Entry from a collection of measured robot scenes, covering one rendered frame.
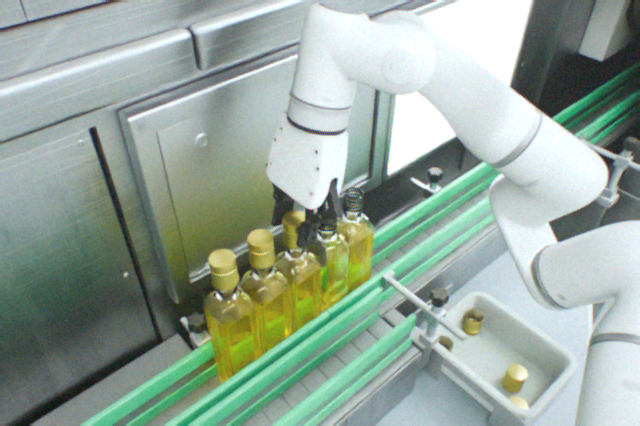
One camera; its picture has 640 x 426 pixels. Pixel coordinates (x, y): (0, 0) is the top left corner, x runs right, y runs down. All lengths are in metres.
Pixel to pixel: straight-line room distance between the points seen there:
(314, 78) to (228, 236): 0.35
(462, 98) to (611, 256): 0.25
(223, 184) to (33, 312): 0.31
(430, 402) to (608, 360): 0.46
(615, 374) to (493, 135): 0.28
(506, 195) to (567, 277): 0.12
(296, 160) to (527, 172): 0.27
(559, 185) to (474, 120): 0.12
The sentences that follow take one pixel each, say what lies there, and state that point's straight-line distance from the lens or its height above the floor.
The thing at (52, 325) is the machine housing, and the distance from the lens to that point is 0.86.
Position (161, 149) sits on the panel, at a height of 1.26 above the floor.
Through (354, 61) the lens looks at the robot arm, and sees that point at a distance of 0.60.
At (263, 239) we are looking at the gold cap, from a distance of 0.71.
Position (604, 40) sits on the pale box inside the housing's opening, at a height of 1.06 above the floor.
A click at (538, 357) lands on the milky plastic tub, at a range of 1.11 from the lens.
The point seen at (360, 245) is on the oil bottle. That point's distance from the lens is 0.85.
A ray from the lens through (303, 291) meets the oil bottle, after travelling 0.80.
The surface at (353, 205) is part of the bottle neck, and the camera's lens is 0.81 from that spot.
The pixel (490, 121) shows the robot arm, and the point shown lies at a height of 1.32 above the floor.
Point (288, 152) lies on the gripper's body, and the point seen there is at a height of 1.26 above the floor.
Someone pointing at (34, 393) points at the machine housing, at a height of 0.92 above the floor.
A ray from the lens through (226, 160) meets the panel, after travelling 0.79.
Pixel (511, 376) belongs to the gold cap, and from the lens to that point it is 1.05.
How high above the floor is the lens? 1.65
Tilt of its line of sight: 42 degrees down
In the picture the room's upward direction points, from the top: straight up
